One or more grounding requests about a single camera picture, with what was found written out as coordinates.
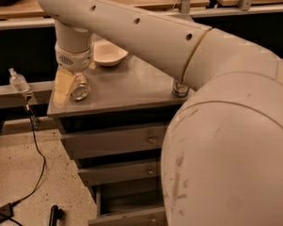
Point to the tall blue silver can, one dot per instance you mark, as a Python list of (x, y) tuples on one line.
[(179, 89)]

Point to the white bowl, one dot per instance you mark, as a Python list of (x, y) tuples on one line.
[(108, 54)]

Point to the clear bottle on left rail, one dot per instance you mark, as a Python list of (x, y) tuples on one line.
[(18, 82)]

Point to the grey open bottom drawer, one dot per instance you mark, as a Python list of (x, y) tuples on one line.
[(130, 203)]

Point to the black adapter bottom left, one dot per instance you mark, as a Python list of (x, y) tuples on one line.
[(6, 212)]

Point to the orange soda can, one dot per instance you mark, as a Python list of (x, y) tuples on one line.
[(80, 87)]

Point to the grey middle drawer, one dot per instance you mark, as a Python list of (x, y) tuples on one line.
[(120, 172)]

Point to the grey wooden drawer cabinet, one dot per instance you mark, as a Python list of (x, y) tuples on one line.
[(130, 93)]

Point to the grey top drawer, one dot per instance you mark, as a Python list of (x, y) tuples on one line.
[(124, 139)]

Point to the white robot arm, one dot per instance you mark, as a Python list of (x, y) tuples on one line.
[(222, 157)]

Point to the black object floor bottom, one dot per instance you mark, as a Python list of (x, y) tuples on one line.
[(56, 214)]

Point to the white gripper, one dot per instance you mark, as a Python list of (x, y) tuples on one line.
[(74, 60)]

